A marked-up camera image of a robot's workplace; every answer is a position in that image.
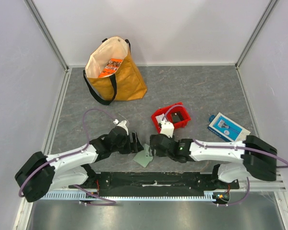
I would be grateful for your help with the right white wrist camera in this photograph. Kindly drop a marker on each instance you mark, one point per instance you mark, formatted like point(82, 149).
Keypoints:
point(167, 129)

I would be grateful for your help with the white credit card stack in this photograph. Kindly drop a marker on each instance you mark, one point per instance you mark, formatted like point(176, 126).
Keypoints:
point(159, 118)

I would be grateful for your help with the orange printed box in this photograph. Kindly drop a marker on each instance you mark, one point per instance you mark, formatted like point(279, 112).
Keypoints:
point(110, 68)

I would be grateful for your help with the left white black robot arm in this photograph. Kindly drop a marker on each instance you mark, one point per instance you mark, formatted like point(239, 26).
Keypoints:
point(43, 173)

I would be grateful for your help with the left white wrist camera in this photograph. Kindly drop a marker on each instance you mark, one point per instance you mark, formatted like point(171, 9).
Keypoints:
point(124, 124)

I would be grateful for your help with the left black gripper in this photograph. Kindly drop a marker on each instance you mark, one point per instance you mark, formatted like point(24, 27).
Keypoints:
point(137, 146)

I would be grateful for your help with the blue razor package box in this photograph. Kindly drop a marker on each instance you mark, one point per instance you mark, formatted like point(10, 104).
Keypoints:
point(227, 129)

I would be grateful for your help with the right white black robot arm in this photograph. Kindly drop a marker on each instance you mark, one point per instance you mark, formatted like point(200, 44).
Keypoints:
point(251, 157)

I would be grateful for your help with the red plastic bin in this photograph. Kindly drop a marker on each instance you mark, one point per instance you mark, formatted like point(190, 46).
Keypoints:
point(167, 115)

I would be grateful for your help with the right aluminium frame post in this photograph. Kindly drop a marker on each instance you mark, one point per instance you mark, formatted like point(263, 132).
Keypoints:
point(258, 28)

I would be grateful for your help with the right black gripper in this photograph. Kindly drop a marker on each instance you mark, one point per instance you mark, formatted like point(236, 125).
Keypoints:
point(154, 145)

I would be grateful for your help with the mustard yellow tote bag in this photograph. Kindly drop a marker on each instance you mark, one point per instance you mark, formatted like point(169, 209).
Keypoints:
point(127, 84)

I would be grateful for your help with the left aluminium frame post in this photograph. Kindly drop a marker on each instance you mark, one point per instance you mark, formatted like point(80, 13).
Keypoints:
point(46, 32)

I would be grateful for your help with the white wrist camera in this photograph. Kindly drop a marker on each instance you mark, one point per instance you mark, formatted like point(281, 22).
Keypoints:
point(167, 129)
point(124, 124)

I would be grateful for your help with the aluminium frame post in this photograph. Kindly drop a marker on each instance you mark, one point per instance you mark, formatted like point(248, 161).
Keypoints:
point(258, 28)
point(46, 32)

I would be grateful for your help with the small black object in bin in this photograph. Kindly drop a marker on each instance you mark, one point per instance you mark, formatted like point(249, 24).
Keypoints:
point(176, 117)

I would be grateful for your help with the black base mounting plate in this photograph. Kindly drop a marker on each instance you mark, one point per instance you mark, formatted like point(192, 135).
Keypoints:
point(112, 180)

